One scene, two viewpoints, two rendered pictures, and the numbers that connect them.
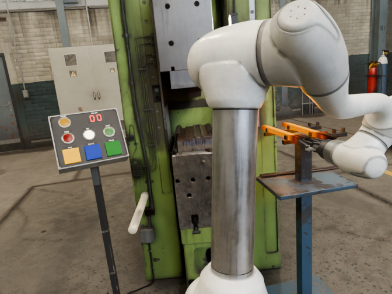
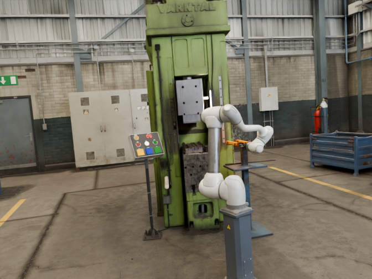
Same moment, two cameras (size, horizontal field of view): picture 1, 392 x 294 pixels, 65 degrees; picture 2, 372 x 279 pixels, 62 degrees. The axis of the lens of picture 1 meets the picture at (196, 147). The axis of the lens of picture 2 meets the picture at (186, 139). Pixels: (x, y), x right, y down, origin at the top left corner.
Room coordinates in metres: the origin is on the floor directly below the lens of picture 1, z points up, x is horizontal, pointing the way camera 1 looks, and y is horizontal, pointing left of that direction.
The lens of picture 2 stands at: (-1.90, 0.31, 1.43)
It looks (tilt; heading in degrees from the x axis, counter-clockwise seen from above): 5 degrees down; 356
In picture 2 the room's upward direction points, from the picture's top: 4 degrees counter-clockwise
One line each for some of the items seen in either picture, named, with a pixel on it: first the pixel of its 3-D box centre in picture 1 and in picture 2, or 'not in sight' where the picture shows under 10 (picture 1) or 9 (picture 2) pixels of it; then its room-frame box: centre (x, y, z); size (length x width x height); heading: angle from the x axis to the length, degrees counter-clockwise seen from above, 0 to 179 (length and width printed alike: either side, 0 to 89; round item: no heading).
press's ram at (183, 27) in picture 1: (192, 34); (192, 97); (1.90, -0.04, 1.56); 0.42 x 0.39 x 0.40; 0
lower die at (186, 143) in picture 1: (194, 136); (192, 147); (1.90, 0.00, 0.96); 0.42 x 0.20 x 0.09; 0
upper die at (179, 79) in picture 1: (188, 78); (190, 118); (1.90, 0.00, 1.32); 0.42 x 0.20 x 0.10; 0
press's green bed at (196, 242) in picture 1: (212, 238); (200, 203); (1.91, -0.05, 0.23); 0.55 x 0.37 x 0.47; 0
